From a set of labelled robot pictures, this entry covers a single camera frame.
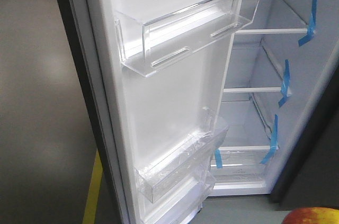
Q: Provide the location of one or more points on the fridge door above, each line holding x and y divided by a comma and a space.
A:
141, 119

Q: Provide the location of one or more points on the red yellow apple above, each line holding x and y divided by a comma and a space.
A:
312, 215

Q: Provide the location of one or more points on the dark grey fridge body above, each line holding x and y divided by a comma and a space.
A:
281, 89

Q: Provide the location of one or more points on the middle clear door bin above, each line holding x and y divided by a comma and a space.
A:
155, 180

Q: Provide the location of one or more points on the clear door bin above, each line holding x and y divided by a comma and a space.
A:
149, 44
155, 180
183, 206

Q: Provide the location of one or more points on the upper clear door bin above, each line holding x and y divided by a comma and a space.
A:
149, 44

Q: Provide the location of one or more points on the clear crisper drawer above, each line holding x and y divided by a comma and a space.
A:
239, 163

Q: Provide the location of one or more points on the lower clear door bin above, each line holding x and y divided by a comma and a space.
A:
183, 206

